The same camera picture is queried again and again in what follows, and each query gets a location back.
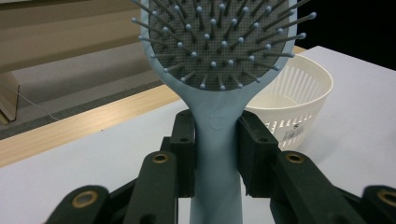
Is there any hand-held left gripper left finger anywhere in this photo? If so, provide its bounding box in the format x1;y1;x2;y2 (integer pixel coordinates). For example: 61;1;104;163
160;108;197;199

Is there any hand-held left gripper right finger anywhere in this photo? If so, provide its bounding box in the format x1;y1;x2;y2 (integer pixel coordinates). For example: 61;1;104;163
237;109;280;199

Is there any light blue hairbrush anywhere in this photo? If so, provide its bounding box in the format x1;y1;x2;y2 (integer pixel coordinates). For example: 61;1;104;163
130;0;318;224

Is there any white plastic basket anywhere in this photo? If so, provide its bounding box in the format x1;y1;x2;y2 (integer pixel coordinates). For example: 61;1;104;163
244;53;335;152

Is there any light wooden bench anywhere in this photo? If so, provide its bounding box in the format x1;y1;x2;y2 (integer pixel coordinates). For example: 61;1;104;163
0;0;151;123

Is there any white floor cable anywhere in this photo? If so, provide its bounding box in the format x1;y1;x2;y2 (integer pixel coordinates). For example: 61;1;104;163
0;81;61;123

